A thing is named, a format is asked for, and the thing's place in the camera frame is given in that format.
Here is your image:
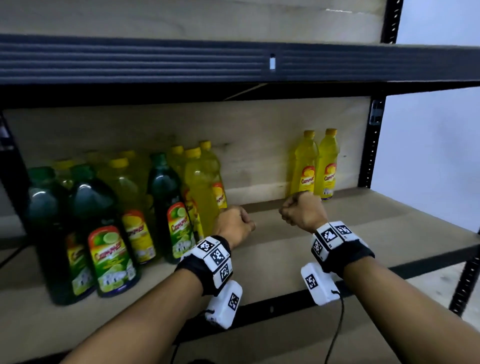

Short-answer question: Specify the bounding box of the black metal shelf rack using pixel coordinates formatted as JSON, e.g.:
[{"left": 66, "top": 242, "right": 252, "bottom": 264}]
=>
[{"left": 0, "top": 0, "right": 480, "bottom": 364}]

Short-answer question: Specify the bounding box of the black cable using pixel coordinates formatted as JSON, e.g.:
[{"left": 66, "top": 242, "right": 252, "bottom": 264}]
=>
[{"left": 324, "top": 289, "right": 345, "bottom": 364}]

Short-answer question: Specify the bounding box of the wooden shelf board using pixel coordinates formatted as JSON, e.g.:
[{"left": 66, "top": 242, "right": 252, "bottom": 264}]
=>
[{"left": 0, "top": 187, "right": 480, "bottom": 362}]

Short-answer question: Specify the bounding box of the wooden back panel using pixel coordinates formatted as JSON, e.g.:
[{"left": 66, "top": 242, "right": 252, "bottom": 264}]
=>
[{"left": 3, "top": 96, "right": 372, "bottom": 205}]

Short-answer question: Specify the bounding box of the person's left forearm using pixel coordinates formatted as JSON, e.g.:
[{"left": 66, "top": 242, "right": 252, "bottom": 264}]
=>
[{"left": 62, "top": 268, "right": 211, "bottom": 364}]

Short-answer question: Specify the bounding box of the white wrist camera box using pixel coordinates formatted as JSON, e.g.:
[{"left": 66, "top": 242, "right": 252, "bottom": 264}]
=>
[
  {"left": 301, "top": 262, "right": 341, "bottom": 307},
  {"left": 205, "top": 280, "right": 244, "bottom": 331}
]

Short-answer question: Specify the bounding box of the group of yellow soap bottles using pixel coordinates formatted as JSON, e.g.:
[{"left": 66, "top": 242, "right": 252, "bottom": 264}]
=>
[{"left": 52, "top": 140, "right": 229, "bottom": 265}]

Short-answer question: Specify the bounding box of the person's right hand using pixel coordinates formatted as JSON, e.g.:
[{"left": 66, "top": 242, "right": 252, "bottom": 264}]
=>
[{"left": 278, "top": 191, "right": 330, "bottom": 234}]

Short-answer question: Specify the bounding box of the person's left hand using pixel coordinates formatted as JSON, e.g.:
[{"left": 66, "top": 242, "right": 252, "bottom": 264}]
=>
[{"left": 211, "top": 205, "right": 257, "bottom": 251}]

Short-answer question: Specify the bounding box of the black wristband with marker tiles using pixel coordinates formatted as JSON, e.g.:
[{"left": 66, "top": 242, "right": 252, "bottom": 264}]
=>
[
  {"left": 311, "top": 221, "right": 376, "bottom": 279},
  {"left": 175, "top": 235, "right": 234, "bottom": 297}
]

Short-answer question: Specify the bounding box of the person's right forearm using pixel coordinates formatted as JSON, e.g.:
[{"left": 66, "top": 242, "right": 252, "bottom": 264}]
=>
[{"left": 343, "top": 256, "right": 480, "bottom": 364}]

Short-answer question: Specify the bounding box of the green dish soap bottle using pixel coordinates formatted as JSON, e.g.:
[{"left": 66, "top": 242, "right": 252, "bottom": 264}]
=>
[
  {"left": 69, "top": 164, "right": 142, "bottom": 299},
  {"left": 26, "top": 167, "right": 97, "bottom": 306},
  {"left": 147, "top": 152, "right": 198, "bottom": 264}
]

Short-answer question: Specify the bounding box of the yellow dish soap bottle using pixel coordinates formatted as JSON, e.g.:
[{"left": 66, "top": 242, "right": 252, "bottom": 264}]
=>
[
  {"left": 289, "top": 130, "right": 320, "bottom": 198},
  {"left": 315, "top": 128, "right": 340, "bottom": 201}
]

